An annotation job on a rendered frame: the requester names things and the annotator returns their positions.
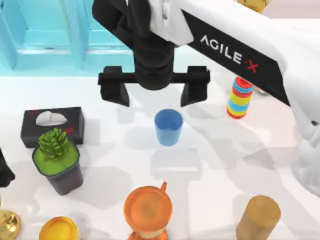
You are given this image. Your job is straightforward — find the green plant in black pot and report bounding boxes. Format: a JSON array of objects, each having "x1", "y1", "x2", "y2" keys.
[{"x1": 31, "y1": 128, "x2": 84, "y2": 196}]

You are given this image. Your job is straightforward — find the brown wooden cup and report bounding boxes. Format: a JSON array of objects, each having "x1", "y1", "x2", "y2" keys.
[{"x1": 235, "y1": 195, "x2": 282, "y2": 240}]

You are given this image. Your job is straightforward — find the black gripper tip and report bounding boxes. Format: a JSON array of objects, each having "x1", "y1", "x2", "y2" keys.
[{"x1": 0, "y1": 148, "x2": 16, "y2": 188}]

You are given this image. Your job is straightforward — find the yellow cup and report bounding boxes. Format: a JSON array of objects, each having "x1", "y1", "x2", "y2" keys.
[{"x1": 38, "y1": 216, "x2": 81, "y2": 240}]

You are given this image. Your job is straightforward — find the stack of coloured rings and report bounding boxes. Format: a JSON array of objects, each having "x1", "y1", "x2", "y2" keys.
[{"x1": 226, "y1": 76, "x2": 255, "y2": 120}]

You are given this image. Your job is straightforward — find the blue cup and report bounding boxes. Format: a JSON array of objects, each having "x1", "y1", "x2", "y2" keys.
[{"x1": 153, "y1": 108, "x2": 184, "y2": 147}]

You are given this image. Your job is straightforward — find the light blue rack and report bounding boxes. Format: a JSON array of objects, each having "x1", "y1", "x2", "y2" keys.
[{"x1": 0, "y1": 0, "x2": 137, "y2": 71}]

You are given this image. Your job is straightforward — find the black tissue box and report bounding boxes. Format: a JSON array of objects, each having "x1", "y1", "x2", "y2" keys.
[{"x1": 20, "y1": 106, "x2": 86, "y2": 149}]

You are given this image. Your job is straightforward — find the orange trophy cup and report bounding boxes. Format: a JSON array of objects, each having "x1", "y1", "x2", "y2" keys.
[{"x1": 122, "y1": 181, "x2": 174, "y2": 240}]

